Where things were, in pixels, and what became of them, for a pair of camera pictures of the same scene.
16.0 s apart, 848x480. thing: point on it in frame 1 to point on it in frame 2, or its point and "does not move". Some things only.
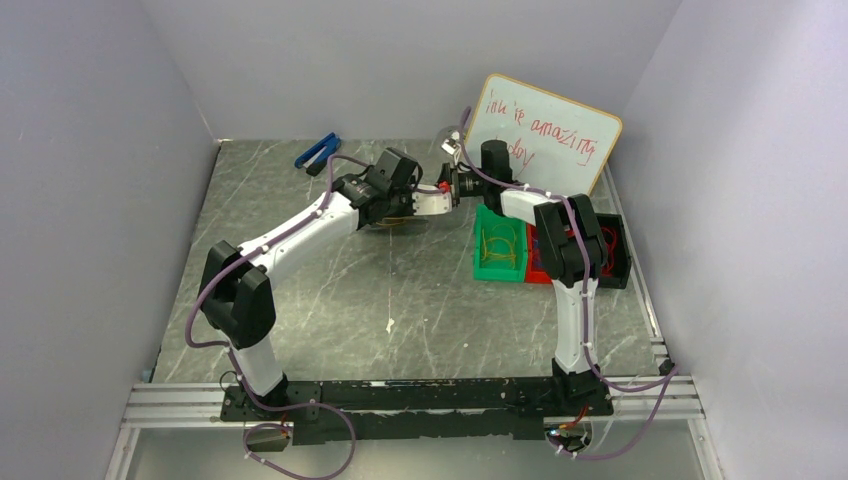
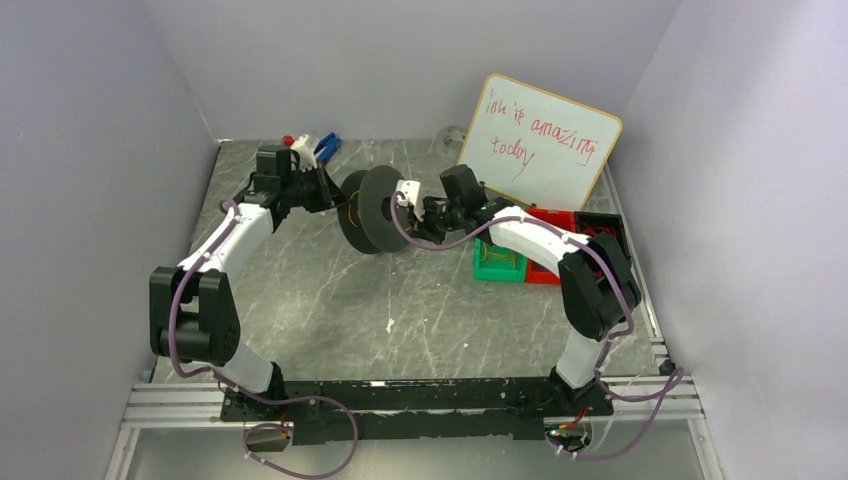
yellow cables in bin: [500, 246] does not move
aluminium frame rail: [176, 406] does not move
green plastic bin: [499, 246] does not move
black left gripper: [406, 201] to [328, 192]
